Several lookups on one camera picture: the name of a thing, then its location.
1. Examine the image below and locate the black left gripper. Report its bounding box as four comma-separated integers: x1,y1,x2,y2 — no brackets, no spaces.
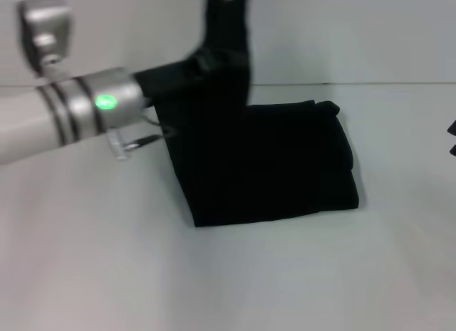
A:
133,51,214,106

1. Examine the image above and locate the black shirt with FREE print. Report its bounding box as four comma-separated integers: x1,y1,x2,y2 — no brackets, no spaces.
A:
155,0,361,228

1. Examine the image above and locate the dark left arm cable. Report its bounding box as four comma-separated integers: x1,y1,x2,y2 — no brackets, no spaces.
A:
106,112,177,162

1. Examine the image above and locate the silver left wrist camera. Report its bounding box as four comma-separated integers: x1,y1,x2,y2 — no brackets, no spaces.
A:
16,0,76,79

